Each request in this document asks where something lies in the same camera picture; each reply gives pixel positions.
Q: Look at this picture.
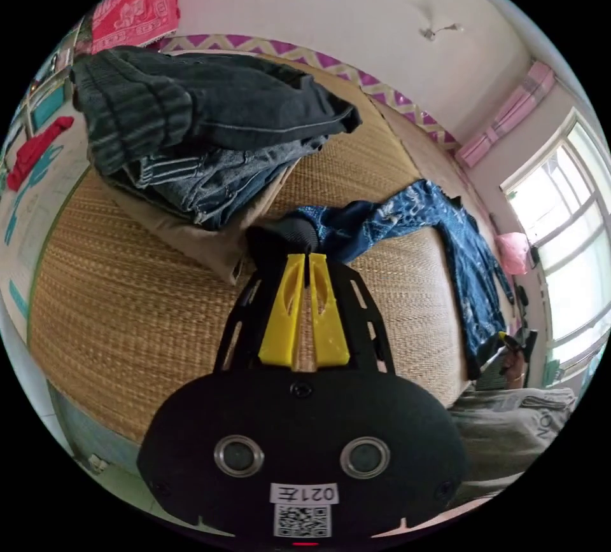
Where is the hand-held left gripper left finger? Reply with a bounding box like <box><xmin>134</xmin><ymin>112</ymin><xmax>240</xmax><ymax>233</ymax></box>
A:
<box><xmin>258</xmin><ymin>253</ymin><xmax>305</xmax><ymax>368</ymax></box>

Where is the bed with woven mat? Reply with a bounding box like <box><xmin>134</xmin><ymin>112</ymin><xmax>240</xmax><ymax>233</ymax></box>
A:
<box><xmin>26</xmin><ymin>34</ymin><xmax>484</xmax><ymax>444</ymax></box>

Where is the blue patterned long sleeve shirt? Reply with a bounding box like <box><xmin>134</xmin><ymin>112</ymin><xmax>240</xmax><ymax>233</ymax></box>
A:
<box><xmin>245</xmin><ymin>179</ymin><xmax>516</xmax><ymax>382</ymax></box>

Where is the window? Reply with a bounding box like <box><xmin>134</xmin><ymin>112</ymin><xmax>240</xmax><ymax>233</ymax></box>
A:
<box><xmin>500</xmin><ymin>107</ymin><xmax>611</xmax><ymax>374</ymax></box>

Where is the person's right hand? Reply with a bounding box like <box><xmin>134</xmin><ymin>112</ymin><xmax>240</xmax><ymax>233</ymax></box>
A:
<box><xmin>503</xmin><ymin>352</ymin><xmax>528</xmax><ymax>389</ymax></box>

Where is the red garment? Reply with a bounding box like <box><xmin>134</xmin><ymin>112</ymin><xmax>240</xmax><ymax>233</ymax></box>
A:
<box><xmin>6</xmin><ymin>116</ymin><xmax>75</xmax><ymax>192</ymax></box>

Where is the pink bag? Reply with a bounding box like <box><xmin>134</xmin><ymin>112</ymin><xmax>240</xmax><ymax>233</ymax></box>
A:
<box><xmin>494</xmin><ymin>231</ymin><xmax>531</xmax><ymax>276</ymax></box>

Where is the red printed cloth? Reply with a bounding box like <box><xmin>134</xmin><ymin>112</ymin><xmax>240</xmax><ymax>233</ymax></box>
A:
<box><xmin>89</xmin><ymin>0</ymin><xmax>182</xmax><ymax>55</ymax></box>

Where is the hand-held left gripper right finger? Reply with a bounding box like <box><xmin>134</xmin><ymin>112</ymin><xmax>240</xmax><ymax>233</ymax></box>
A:
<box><xmin>309</xmin><ymin>253</ymin><xmax>354</xmax><ymax>368</ymax></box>

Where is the pink curtain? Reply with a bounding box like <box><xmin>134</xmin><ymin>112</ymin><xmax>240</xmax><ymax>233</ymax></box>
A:
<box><xmin>453</xmin><ymin>60</ymin><xmax>558</xmax><ymax>169</ymax></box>

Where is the person's body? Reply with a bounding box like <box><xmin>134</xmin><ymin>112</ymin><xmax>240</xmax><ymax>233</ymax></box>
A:
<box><xmin>447</xmin><ymin>385</ymin><xmax>579</xmax><ymax>511</ymax></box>

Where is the pile of clothes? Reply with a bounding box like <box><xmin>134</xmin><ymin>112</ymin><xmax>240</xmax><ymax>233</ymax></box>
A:
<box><xmin>69</xmin><ymin>45</ymin><xmax>363</xmax><ymax>287</ymax></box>

